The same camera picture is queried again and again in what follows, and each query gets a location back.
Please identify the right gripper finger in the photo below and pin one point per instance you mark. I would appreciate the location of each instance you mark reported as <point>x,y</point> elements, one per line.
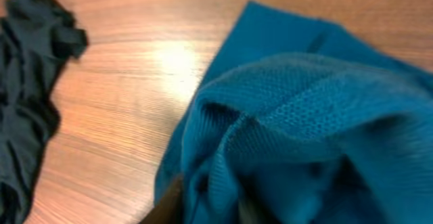
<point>169,210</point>

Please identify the blue t-shirt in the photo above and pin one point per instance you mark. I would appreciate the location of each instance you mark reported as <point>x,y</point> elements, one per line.
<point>298,121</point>

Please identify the black garment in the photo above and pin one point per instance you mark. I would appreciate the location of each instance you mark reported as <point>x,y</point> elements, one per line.
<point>38,37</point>

